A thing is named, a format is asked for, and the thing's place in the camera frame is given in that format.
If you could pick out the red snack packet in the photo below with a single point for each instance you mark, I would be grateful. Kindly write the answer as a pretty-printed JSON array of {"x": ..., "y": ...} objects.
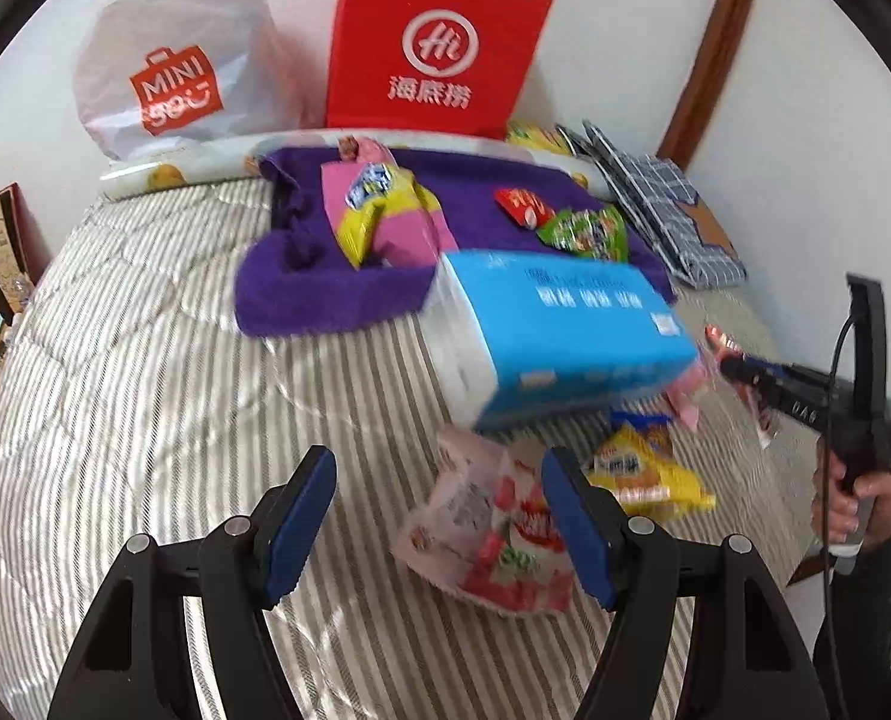
[{"x": 520, "y": 204}]

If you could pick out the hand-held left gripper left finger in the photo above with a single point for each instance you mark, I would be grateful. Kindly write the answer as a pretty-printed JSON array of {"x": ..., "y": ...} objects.
[{"x": 299, "y": 532}]

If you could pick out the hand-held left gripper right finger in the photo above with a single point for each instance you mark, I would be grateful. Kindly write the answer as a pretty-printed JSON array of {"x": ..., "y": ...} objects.
[{"x": 580, "y": 532}]

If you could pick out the pink white strawberry snack packet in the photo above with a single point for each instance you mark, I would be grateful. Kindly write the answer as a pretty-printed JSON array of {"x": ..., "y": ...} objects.
[{"x": 490, "y": 540}]

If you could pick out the striped grey bed quilt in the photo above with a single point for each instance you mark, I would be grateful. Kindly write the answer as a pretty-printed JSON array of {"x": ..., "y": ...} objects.
[{"x": 153, "y": 390}]

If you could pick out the brown wooden door frame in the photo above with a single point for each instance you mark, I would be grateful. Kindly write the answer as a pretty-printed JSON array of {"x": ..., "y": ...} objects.
[{"x": 715, "y": 37}]

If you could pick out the green snack packet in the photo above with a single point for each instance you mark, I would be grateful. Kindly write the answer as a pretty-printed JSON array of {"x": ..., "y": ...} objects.
[{"x": 584, "y": 234}]

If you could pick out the white plastic bag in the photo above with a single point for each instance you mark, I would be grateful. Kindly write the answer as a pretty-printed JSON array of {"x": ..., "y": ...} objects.
[{"x": 183, "y": 37}]

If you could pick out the purple towel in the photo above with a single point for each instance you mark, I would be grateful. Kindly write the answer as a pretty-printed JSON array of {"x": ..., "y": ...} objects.
[{"x": 295, "y": 300}]

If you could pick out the person's right hand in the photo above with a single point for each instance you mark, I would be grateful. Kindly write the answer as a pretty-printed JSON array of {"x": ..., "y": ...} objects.
[{"x": 880, "y": 510}]

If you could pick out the yellow and pink snack packet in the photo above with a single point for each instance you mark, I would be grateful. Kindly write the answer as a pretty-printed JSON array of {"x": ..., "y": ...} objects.
[{"x": 689, "y": 401}]

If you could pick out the red paper bag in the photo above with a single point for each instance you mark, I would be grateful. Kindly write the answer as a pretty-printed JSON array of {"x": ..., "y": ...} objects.
[{"x": 438, "y": 37}]

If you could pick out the blue checkered folded cloth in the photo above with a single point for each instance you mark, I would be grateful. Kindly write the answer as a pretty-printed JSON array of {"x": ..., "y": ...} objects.
[{"x": 663, "y": 202}]

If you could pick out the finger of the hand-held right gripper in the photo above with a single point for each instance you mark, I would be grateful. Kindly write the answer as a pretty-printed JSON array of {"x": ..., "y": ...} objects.
[{"x": 749, "y": 373}]

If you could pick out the yellow green packet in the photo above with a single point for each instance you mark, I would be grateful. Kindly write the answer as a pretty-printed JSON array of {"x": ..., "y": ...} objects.
[{"x": 535, "y": 136}]

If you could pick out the person's right forearm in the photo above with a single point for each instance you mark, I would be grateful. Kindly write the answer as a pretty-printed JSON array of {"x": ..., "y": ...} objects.
[{"x": 865, "y": 630}]

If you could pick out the blue tissue pack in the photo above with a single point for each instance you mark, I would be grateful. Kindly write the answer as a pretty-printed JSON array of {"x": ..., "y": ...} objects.
[{"x": 580, "y": 330}]

